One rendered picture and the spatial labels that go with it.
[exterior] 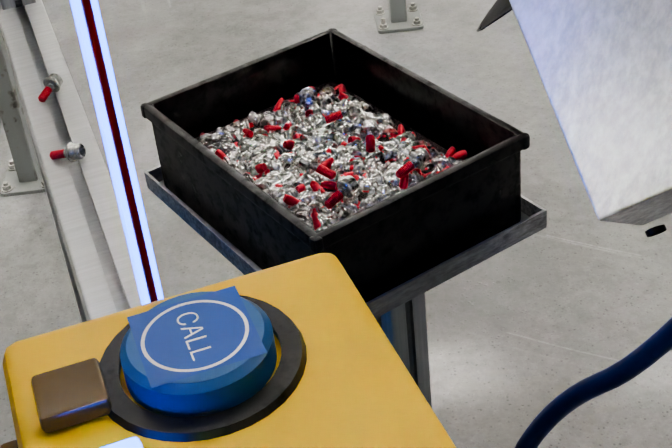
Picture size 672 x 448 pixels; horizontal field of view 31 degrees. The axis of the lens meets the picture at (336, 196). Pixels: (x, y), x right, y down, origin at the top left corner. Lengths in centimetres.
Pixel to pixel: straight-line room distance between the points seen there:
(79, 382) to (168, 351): 2
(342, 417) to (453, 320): 168
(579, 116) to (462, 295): 142
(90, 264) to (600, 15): 33
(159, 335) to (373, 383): 6
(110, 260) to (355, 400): 46
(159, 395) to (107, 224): 47
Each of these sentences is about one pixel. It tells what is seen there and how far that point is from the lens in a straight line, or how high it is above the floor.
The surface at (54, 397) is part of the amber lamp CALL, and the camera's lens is 31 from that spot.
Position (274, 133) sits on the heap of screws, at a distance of 84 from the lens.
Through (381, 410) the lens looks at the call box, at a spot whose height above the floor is 107.
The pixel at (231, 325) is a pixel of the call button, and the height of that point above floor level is 108.
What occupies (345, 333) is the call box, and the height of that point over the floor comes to 107.
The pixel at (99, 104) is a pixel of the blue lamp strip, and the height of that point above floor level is 103.
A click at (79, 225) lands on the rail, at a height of 86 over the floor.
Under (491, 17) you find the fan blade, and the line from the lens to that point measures 79.
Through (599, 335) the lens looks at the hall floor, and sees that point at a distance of 195.
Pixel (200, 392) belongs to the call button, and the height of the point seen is 108.
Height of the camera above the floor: 128
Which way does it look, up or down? 34 degrees down
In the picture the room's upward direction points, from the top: 6 degrees counter-clockwise
